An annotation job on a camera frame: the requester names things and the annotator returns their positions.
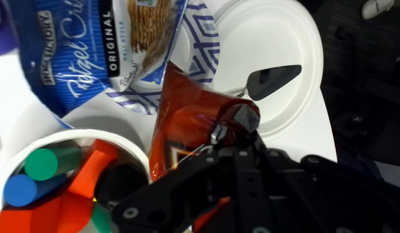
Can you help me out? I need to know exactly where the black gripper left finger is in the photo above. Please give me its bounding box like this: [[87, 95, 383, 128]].
[[110, 121, 236, 233]]

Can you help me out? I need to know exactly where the blue patterned paper plate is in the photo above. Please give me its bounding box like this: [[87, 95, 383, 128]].
[[106, 1, 222, 115]]

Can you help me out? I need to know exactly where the white bowl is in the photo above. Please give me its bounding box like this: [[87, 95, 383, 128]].
[[0, 128, 154, 230]]

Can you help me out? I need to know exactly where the red Doritos chip bag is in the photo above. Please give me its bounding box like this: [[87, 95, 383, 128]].
[[148, 60, 262, 231]]

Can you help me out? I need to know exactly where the blue pretzel crisps bag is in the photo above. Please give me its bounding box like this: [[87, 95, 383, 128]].
[[7, 0, 189, 120]]

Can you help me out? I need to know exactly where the red toy block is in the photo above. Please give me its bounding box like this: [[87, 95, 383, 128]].
[[0, 191, 95, 233]]

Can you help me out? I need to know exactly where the blue toy cylinder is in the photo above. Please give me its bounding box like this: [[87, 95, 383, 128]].
[[3, 172, 69, 208]]

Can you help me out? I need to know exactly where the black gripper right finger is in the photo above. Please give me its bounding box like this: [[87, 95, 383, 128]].
[[228, 102, 400, 233]]

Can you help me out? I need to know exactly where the green toy cylinder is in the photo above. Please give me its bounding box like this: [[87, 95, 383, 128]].
[[24, 141, 84, 182]]

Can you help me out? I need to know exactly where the plain white plate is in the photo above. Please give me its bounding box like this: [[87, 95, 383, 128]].
[[188, 0, 339, 163]]

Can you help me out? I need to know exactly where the orange toy block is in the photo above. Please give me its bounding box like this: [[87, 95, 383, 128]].
[[68, 139, 119, 199]]

